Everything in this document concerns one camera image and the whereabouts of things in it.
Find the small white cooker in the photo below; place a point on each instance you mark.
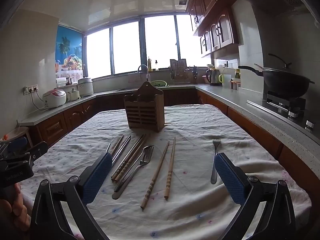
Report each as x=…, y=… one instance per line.
x=73, y=95

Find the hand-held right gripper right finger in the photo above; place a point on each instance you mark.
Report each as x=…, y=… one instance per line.
x=230, y=177

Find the wooden utensil holder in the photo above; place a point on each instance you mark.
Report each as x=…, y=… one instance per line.
x=143, y=112

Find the wooden stool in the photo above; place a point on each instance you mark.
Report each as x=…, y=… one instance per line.
x=21, y=131

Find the black kitchen tool holder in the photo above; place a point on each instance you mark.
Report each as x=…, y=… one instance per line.
x=195, y=75

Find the steel electric kettle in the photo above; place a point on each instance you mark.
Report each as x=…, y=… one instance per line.
x=212, y=77

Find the wooden base cabinets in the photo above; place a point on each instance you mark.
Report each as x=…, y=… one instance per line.
x=52, y=127

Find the white and red rice cooker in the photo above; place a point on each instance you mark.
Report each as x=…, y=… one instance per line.
x=54, y=98

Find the dark wooden chopstick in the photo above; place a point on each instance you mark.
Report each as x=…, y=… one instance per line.
x=117, y=145
x=132, y=148

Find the kitchen window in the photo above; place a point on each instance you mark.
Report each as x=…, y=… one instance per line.
x=125, y=47

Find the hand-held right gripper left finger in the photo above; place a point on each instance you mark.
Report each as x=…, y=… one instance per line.
x=100, y=172

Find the gas stove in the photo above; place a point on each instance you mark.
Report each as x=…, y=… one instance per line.
x=285, y=103

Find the person's left hand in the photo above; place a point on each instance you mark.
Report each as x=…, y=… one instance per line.
x=15, y=210

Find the white floral tablecloth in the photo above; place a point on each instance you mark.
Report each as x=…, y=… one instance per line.
x=190, y=217

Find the large white cooker pot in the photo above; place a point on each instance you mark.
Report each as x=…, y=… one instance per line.
x=85, y=87

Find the metal fork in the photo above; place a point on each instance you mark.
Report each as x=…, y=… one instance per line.
x=147, y=158
x=215, y=155

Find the wooden wall cabinets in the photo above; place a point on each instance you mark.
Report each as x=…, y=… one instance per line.
x=212, y=17

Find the fruit print window blind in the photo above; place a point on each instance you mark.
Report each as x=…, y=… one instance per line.
x=68, y=45

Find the black wok with lid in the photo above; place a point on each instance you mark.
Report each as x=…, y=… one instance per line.
x=287, y=82

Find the yellow oil bottle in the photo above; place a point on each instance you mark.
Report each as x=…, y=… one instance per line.
x=149, y=64

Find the glass jar with lid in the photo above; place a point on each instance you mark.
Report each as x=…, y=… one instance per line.
x=237, y=74

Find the wall power socket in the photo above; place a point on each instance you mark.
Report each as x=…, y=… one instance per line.
x=225, y=64
x=31, y=89

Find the spice jar set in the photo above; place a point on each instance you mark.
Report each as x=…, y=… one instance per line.
x=235, y=85

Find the chrome sink faucet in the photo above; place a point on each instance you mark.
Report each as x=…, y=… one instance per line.
x=143, y=66

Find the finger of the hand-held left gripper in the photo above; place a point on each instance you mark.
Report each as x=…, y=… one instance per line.
x=37, y=150
x=17, y=143

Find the green colander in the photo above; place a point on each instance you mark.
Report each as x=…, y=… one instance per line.
x=158, y=83

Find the metal spoon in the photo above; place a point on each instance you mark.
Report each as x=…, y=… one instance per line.
x=148, y=148

